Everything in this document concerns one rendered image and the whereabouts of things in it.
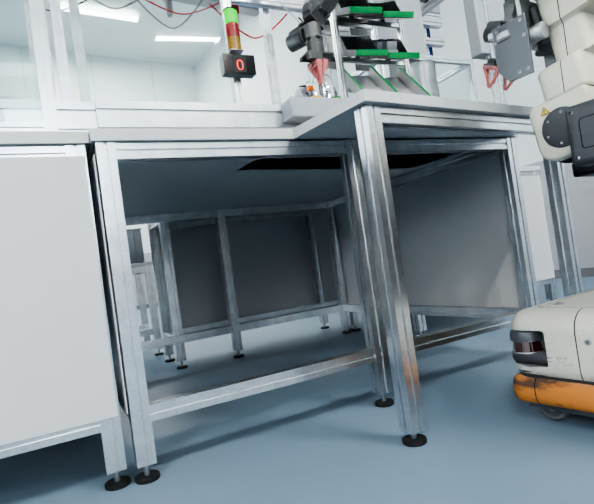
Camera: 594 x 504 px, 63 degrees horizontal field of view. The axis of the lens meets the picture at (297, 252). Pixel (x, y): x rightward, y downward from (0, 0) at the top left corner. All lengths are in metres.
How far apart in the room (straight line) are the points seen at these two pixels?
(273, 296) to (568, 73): 2.31
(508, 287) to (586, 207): 2.89
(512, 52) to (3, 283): 1.40
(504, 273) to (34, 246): 1.67
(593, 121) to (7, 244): 1.35
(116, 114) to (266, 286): 2.06
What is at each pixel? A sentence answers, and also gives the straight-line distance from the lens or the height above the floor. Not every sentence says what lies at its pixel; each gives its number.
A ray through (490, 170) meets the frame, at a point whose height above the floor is 0.73.
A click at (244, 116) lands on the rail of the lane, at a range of 1.50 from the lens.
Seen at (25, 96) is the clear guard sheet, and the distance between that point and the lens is 1.38.
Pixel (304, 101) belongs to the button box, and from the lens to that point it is 1.52.
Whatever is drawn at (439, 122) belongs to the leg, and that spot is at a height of 0.80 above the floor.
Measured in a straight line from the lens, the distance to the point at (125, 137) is 1.30.
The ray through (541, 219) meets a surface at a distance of 3.32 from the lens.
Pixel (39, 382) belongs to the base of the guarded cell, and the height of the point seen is 0.29.
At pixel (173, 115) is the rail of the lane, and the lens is 1.43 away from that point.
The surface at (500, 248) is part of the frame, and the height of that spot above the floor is 0.42.
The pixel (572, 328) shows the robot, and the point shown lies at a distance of 1.26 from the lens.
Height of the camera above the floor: 0.47
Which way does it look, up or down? 1 degrees up
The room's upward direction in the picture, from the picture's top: 8 degrees counter-clockwise
